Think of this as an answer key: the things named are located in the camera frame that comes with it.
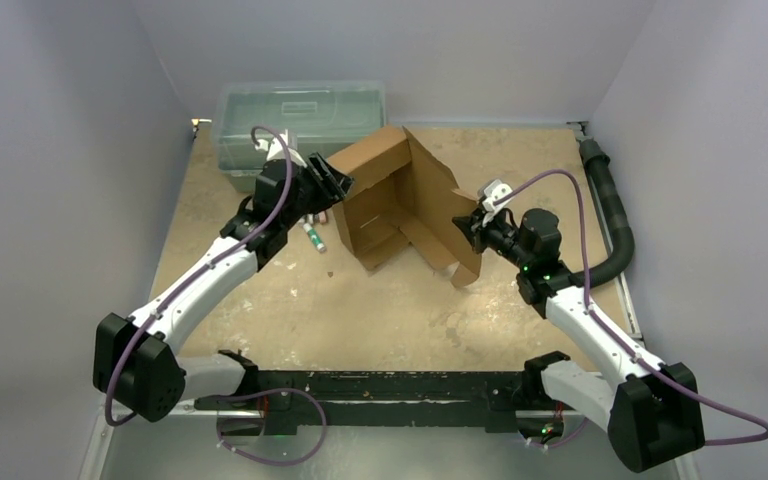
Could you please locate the brown cardboard box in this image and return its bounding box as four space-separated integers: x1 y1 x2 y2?
328 126 482 288

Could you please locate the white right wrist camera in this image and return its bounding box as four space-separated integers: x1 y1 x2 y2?
478 179 512 213

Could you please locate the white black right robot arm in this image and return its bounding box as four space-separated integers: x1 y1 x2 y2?
452 209 705 473

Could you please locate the clear plastic storage bin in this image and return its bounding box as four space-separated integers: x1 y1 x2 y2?
211 80 387 193

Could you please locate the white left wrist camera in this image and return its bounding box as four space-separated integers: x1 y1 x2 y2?
253 129 307 168

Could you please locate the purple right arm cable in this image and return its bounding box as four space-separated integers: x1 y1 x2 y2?
493 169 768 448

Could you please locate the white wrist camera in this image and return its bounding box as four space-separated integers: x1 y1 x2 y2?
253 129 307 168
478 179 512 213

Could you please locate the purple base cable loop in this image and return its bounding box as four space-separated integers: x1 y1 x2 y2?
215 389 328 468

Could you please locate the black corrugated hose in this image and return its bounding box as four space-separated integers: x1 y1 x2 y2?
572 135 636 289

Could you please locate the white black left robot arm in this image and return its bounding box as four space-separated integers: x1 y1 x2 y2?
92 154 355 426

